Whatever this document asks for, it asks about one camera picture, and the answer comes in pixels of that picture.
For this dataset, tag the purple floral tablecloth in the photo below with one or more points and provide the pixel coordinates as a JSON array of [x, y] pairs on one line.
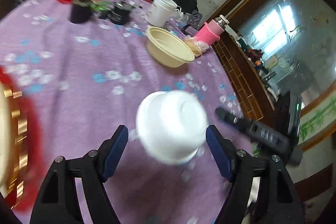
[[84, 80]]

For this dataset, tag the wooden glass cabinet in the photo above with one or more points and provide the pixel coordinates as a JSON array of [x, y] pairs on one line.
[[273, 47]]

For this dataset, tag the plastic bag with snacks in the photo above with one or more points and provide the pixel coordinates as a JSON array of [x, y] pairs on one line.
[[197, 47]]

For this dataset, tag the black electronic device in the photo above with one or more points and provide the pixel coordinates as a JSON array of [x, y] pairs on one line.
[[120, 13]]

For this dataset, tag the red glass plate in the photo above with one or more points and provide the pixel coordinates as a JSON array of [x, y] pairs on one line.
[[28, 165]]

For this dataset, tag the white plastic jar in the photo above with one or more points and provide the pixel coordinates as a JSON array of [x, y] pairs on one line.
[[160, 11]]

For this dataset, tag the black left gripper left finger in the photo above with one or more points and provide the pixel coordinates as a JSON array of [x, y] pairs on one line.
[[57, 200]]

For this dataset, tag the green circuit board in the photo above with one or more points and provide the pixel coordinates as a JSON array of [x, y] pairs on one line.
[[100, 6]]

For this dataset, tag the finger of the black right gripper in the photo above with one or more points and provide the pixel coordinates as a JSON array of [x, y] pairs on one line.
[[256, 131]]

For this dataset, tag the pink sleeved bottle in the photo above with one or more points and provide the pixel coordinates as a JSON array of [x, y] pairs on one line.
[[211, 32]]

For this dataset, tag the white foam bowl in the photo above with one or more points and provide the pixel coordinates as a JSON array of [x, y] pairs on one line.
[[171, 126]]

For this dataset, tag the black cylinder container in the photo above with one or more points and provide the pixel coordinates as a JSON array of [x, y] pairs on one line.
[[81, 11]]

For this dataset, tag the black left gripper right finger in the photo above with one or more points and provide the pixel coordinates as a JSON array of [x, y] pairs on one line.
[[277, 197]]

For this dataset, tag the small beige plastic bowl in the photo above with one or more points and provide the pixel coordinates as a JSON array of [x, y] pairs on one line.
[[167, 49]]

